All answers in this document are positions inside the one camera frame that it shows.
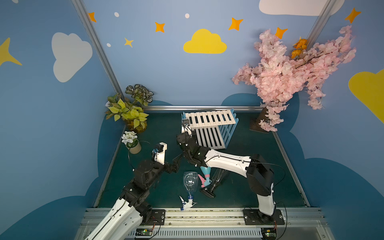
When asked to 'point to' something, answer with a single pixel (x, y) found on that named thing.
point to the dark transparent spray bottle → (217, 176)
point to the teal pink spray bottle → (207, 181)
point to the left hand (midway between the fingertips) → (173, 150)
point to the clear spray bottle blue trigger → (190, 181)
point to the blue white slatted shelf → (213, 129)
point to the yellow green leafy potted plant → (131, 107)
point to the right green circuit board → (268, 233)
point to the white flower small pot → (129, 139)
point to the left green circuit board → (143, 232)
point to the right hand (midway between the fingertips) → (185, 127)
